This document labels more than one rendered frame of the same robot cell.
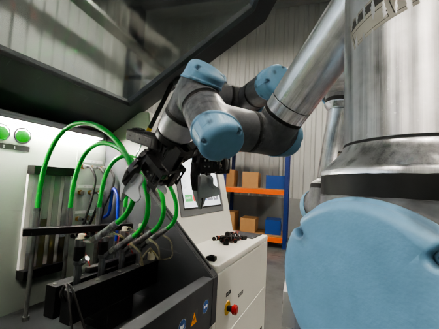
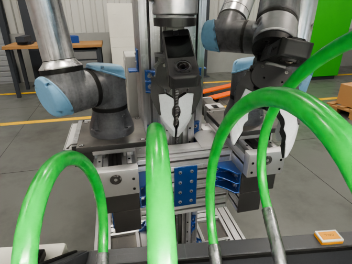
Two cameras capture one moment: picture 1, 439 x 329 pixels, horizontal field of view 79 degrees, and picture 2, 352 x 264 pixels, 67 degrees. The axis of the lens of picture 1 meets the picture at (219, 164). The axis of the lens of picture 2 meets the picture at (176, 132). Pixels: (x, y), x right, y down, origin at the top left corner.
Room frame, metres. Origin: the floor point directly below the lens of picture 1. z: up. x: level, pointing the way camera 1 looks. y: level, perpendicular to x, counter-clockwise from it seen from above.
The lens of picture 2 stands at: (0.95, 0.45, 1.42)
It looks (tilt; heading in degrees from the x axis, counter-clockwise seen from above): 25 degrees down; 240
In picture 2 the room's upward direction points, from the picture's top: straight up
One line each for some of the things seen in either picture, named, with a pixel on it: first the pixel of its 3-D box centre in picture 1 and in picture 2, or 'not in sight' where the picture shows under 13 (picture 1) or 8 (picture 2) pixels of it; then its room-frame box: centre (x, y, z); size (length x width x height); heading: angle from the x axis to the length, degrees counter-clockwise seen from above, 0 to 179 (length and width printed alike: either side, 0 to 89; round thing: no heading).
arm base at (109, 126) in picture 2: not in sight; (111, 117); (0.72, -0.39, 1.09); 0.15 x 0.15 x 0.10
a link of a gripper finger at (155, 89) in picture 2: not in sight; (163, 91); (0.74, 0.04, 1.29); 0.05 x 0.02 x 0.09; 156
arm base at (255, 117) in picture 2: not in sight; (244, 106); (0.25, -0.25, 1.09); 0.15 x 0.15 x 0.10
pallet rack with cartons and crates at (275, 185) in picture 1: (228, 174); not in sight; (6.31, -0.24, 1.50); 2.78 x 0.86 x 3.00; 73
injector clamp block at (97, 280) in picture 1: (109, 294); not in sight; (0.84, 0.31, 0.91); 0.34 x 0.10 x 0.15; 156
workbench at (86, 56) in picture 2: not in sight; (60, 64); (0.32, -5.01, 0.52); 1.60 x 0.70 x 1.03; 163
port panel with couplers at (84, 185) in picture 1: (91, 191); not in sight; (1.06, 0.50, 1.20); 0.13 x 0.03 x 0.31; 156
